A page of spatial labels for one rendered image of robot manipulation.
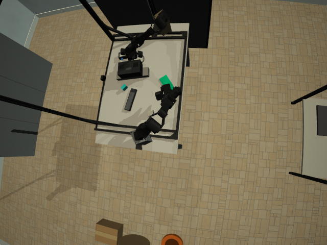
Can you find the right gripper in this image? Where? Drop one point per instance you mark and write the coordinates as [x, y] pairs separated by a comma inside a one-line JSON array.
[[159, 95]]

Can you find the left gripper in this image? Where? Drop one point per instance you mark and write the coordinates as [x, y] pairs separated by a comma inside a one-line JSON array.
[[123, 52]]

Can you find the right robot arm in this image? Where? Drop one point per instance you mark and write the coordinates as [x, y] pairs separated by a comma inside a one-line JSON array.
[[167, 103]]

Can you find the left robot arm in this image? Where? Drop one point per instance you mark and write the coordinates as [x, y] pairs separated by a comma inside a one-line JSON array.
[[139, 39]]

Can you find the teal cube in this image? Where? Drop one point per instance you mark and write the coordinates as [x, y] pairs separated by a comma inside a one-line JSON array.
[[124, 87]]

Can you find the green flat rectangular block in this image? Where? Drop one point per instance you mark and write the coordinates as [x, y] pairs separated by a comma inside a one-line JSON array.
[[165, 80]]

